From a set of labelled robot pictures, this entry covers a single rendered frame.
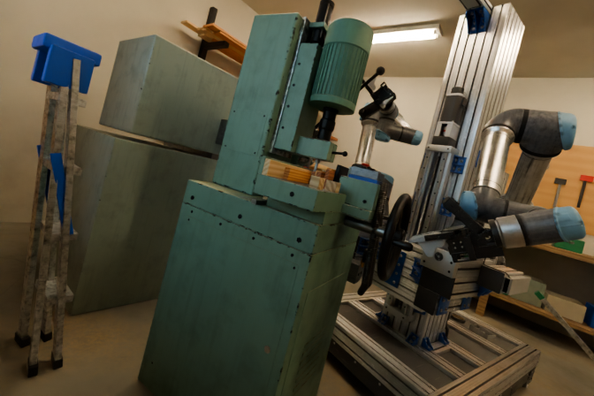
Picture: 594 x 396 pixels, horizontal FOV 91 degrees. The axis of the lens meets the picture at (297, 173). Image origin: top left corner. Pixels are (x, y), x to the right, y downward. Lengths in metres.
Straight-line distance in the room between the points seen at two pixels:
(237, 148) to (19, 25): 2.17
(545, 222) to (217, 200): 0.92
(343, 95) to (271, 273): 0.64
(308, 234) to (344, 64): 0.60
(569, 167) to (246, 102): 3.68
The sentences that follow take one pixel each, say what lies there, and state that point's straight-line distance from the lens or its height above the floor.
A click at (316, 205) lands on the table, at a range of 0.79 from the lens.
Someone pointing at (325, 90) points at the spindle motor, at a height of 1.24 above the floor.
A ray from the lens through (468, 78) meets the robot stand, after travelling 1.87.
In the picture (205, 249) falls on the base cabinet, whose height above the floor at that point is 0.58.
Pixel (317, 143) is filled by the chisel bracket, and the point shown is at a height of 1.05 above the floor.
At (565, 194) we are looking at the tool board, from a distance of 4.22.
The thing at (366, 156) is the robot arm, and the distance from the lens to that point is 1.72.
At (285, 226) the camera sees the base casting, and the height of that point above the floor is 0.76.
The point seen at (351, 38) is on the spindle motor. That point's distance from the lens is 1.13.
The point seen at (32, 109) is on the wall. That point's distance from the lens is 3.01.
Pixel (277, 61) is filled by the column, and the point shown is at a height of 1.32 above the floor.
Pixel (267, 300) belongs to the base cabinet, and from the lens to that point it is 0.97.
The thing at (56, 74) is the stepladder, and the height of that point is 1.04.
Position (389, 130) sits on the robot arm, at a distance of 1.47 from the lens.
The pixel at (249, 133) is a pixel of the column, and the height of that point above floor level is 1.03.
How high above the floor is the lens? 0.94
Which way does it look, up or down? 1 degrees down
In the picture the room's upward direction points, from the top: 15 degrees clockwise
